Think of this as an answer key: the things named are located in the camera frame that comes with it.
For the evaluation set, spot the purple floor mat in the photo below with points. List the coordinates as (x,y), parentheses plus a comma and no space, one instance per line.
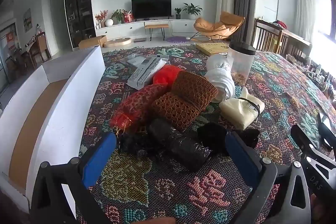
(177,39)

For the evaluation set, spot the flat yellow box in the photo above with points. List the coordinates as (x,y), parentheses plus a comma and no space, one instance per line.
(212,48)

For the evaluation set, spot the black mesh cloth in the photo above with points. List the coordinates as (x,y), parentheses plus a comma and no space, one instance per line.
(134,142)

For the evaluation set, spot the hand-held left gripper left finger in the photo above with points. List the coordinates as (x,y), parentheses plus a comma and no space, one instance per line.
(98,158)

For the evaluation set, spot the clear plastic container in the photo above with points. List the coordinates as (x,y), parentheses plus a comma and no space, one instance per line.
(240,64)

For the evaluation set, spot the black plastic roll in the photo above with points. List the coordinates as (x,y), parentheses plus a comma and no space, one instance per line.
(181,145)

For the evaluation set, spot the white curtain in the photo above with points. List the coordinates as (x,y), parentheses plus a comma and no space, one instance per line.
(308,6)

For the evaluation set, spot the bright red mesh cloth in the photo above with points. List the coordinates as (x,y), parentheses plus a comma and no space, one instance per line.
(165,75)

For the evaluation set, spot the red door poster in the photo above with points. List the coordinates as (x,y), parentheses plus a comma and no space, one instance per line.
(10,37)

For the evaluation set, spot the clear plastic bag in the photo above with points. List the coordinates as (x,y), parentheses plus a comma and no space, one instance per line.
(135,60)

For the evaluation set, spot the leafy potted plant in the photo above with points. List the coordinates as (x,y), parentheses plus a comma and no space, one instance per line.
(118,15)

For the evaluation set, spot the white cloth bundle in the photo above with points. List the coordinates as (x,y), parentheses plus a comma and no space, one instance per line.
(220,79)

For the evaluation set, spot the red gift box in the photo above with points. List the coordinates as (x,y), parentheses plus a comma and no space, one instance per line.
(128,18)

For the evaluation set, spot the black television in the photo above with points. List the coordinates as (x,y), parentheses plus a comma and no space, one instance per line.
(151,8)

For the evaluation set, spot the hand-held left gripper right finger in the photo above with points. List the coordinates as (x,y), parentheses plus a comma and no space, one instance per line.
(241,161)

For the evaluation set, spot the wooden chair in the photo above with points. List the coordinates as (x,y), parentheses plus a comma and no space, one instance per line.
(40,45)

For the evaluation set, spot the colourful woven blanket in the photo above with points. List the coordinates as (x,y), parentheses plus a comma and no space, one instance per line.
(162,187)

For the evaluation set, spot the white wipes packet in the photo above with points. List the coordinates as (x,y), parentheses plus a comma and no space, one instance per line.
(144,73)

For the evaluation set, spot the dark display cabinet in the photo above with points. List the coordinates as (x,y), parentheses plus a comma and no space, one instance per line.
(78,3)

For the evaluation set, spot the large green potted plant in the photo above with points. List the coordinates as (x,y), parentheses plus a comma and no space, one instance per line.
(192,9)

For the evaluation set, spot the wooden bench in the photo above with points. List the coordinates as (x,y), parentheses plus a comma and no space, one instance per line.
(156,26)

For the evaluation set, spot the framed wall picture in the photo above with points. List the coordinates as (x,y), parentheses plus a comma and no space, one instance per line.
(27,19)

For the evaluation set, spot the orange lounge chair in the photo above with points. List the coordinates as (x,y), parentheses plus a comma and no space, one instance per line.
(218,27)

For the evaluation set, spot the white round vase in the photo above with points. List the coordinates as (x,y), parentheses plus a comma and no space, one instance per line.
(109,22)

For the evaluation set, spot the wooden crib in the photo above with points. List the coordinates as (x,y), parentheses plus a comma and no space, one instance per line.
(267,35)

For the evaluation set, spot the beige round pet bed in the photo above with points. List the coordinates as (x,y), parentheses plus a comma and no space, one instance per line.
(118,42)

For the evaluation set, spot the cream pouch with black band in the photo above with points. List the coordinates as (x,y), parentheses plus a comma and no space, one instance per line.
(241,111)

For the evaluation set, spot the small potted plant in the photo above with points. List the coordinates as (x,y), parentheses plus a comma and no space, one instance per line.
(178,14)

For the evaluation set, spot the brown cardboard box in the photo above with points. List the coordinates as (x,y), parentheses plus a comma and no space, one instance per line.
(93,41)

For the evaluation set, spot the red flower arrangement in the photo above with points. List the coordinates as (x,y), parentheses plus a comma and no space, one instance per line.
(101,16)

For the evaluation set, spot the window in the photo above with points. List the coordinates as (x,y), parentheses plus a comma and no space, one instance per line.
(329,14)

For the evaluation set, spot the white cardboard box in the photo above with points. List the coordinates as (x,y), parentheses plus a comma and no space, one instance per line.
(65,113)

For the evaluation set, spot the red knitted pouch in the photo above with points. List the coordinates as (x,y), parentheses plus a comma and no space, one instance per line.
(136,106)

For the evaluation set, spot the brown knitted cloth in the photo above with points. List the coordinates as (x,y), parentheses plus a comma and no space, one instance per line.
(189,92)

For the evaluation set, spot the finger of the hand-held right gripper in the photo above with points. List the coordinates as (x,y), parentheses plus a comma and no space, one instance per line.
(326,129)
(302,137)

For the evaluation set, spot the white television cabinet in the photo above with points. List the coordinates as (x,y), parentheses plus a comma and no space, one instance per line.
(126,29)

